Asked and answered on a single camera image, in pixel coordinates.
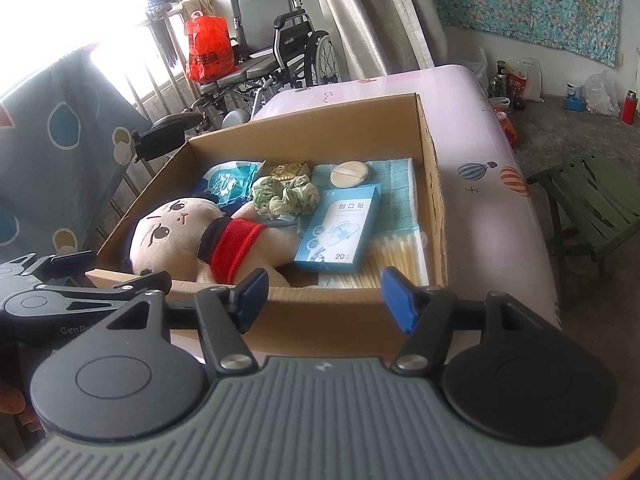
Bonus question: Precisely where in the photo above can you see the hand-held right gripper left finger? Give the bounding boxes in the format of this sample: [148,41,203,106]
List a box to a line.
[107,267,271,375]

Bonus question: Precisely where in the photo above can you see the black-haired plush doll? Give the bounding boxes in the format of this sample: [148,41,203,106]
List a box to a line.
[122,192,301,288]

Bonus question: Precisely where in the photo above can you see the gold tissue pack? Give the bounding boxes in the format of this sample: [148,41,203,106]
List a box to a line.
[260,159,312,183]

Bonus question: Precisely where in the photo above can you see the white red-printed plastic bag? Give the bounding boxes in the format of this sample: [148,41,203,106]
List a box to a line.
[505,56,545,105]

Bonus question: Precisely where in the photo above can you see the grey curtain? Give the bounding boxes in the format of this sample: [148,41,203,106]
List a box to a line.
[305,0,448,83]

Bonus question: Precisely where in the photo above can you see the green folding stool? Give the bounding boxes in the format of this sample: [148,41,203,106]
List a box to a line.
[527,152,640,306]

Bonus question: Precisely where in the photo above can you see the brown cardboard box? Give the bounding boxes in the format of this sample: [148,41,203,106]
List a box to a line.
[87,92,448,356]

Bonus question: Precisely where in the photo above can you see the blue bandage box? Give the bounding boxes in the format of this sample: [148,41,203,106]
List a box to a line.
[292,185,383,273]

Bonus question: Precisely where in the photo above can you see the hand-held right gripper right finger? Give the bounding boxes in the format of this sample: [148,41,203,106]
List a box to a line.
[381,266,562,376]

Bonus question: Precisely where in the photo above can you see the light blue folded towel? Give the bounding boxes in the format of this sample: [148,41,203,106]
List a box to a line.
[310,157,418,236]

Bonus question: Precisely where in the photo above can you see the round beige powder puff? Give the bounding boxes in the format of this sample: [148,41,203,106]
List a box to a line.
[329,161,372,190]

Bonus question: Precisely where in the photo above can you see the plain white plastic bag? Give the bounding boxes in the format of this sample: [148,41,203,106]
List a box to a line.
[467,49,490,96]

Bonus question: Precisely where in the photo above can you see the person's left hand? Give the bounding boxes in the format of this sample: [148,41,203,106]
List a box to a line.
[0,377,28,416]

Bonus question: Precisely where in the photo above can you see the red thermos bottle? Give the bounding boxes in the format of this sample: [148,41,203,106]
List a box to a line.
[621,90,639,125]

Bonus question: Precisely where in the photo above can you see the blue and white packet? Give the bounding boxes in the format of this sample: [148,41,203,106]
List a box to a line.
[202,160,266,206]

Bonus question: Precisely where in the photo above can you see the green patterned scrunchie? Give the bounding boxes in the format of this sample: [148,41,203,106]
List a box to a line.
[250,174,321,221]

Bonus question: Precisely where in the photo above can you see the red plastic bag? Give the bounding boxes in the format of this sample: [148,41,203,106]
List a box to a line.
[185,10,240,83]

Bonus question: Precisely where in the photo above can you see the pack of cotton swabs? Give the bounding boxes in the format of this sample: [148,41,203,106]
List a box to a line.
[320,230,431,291]

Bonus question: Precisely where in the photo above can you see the silver wheelchair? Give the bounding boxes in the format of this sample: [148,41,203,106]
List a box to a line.
[190,0,351,128]

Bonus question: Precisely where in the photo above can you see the clear plastic bag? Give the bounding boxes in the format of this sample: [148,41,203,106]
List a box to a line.
[584,70,622,117]

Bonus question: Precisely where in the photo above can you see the grey circle-printed blanket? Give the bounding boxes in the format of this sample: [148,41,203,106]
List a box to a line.
[0,47,166,261]

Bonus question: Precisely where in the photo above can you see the teal floral wall cloth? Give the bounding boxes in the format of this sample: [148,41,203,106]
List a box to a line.
[420,0,636,68]

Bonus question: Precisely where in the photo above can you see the black padded rest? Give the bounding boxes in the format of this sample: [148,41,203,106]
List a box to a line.
[132,111,203,163]

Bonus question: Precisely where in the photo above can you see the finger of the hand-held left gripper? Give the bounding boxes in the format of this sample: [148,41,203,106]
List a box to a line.
[50,270,173,312]
[0,250,97,286]

